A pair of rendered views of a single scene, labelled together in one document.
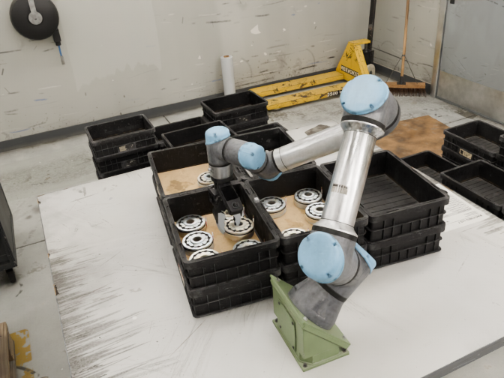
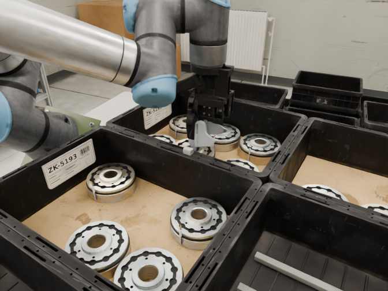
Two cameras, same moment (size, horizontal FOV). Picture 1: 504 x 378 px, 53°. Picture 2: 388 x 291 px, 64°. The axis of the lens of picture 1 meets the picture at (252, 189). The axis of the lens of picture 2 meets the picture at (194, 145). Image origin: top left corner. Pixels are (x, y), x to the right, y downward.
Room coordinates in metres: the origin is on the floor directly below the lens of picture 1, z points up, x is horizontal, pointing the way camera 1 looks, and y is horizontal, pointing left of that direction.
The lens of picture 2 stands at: (1.84, -0.35, 1.26)
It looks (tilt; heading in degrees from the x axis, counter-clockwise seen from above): 31 degrees down; 138
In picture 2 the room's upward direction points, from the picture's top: straight up
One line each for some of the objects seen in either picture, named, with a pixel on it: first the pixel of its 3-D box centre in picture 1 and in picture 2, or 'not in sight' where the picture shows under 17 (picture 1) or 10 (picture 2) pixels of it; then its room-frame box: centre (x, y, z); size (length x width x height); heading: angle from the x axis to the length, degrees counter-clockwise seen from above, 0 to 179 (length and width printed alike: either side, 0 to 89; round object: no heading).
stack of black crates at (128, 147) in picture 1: (126, 158); not in sight; (3.02, 0.82, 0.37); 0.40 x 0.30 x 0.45; 113
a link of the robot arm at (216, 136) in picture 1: (219, 146); (207, 11); (1.40, 0.09, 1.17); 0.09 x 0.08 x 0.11; 50
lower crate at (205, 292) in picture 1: (222, 258); not in sight; (1.38, 0.12, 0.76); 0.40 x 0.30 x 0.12; 16
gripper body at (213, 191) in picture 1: (222, 190); (210, 92); (1.41, 0.09, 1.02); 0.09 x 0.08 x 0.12; 23
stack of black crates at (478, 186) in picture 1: (484, 208); not in sight; (2.20, -1.22, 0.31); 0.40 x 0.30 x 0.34; 23
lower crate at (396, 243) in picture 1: (377, 219); not in sight; (1.54, -0.46, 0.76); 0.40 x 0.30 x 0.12; 16
